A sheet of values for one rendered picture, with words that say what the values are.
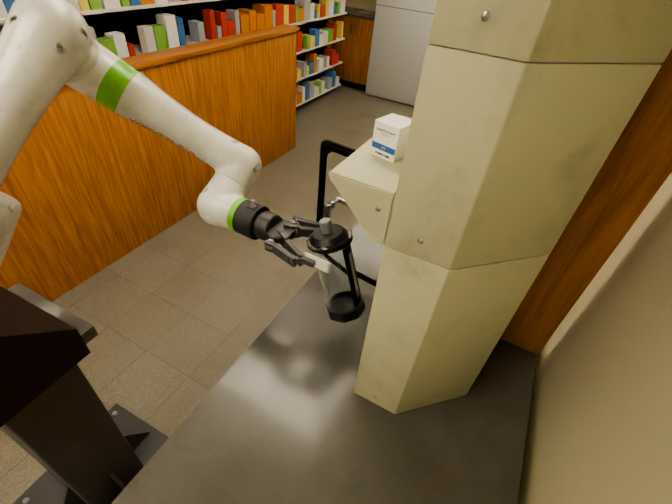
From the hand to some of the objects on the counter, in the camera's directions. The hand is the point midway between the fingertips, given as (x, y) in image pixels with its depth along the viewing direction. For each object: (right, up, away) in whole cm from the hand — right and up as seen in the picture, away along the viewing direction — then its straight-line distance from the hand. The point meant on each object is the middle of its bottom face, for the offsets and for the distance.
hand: (330, 252), depth 90 cm
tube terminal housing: (+24, -30, +10) cm, 40 cm away
